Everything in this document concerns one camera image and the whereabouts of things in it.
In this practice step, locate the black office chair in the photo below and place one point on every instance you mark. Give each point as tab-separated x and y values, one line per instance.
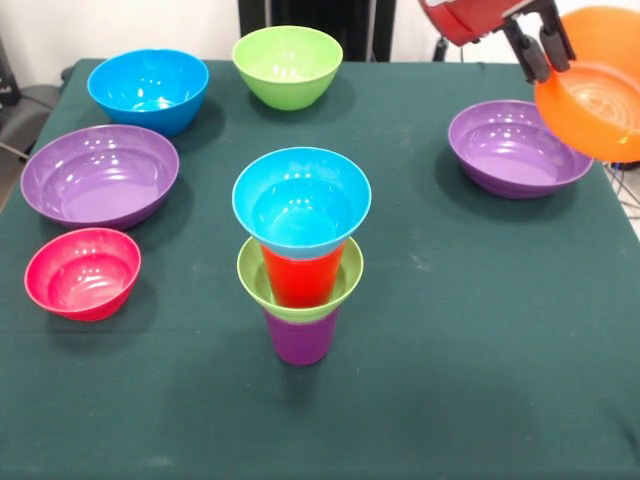
30	110

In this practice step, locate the purple cup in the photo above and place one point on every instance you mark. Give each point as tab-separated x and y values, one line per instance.
300	345

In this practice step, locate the orange bowl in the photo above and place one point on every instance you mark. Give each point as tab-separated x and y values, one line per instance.
600	120

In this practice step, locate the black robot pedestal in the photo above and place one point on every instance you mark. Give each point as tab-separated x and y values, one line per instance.
360	30

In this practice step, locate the pink bowl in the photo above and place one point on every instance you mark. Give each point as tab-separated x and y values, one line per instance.
80	285

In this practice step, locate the small green bowl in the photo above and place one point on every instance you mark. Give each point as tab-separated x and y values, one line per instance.
250	280

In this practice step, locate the large blue bowl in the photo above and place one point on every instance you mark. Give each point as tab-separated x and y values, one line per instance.
125	75

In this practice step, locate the large green bowl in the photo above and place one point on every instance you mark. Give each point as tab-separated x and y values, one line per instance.
285	95

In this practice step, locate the dark green tablecloth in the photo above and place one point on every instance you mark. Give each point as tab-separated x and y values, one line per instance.
300	425

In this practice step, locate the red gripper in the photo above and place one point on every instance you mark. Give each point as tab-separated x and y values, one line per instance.
475	15

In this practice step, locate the small blue bowl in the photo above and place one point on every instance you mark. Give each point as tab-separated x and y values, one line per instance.
300	200

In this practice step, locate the red cup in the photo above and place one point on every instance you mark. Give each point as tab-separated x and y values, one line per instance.
300	280

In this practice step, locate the wide purple bowl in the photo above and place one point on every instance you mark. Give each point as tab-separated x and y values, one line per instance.
515	155
100	190

